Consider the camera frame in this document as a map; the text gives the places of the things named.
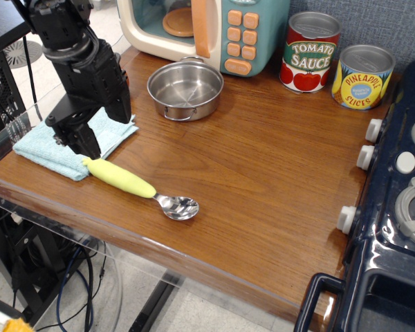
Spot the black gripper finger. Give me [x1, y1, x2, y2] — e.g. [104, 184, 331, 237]
[104, 82, 131, 124]
[53, 123, 101, 159]

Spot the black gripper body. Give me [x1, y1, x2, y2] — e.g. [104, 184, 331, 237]
[46, 39, 129, 128]

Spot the stainless steel pot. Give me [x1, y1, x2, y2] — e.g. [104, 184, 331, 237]
[147, 57, 224, 122]

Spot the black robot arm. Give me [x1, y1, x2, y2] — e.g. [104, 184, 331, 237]
[13, 1, 131, 159]

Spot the light blue folded cloth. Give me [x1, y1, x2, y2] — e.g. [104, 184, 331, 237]
[13, 108, 138, 181]

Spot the black desk at left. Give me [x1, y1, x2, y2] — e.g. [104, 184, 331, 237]
[0, 1, 29, 131]

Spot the toy microwave oven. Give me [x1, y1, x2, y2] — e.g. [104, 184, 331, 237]
[117, 1, 291, 77]

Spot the black table leg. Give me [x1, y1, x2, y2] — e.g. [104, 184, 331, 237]
[128, 281, 174, 332]

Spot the tomato sauce can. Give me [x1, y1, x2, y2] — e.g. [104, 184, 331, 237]
[279, 11, 342, 93]

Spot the pineapple slices can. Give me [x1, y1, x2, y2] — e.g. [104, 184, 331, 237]
[331, 44, 396, 111]

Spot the white stove knob middle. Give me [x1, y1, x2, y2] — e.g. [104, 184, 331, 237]
[356, 145, 375, 171]

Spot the white stove knob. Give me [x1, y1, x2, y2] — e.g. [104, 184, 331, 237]
[337, 206, 357, 234]
[365, 119, 382, 143]
[356, 145, 375, 171]

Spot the white stove knob lower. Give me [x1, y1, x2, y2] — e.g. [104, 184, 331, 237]
[337, 206, 357, 234]

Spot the white stove knob upper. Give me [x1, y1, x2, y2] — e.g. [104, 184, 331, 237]
[365, 119, 382, 143]

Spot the dark blue toy stove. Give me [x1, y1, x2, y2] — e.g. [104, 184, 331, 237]
[295, 61, 415, 331]

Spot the yellow handled metal spoon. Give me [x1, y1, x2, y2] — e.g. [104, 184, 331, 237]
[82, 158, 199, 221]

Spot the blue cable under table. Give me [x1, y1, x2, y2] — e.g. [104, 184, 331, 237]
[56, 247, 95, 332]

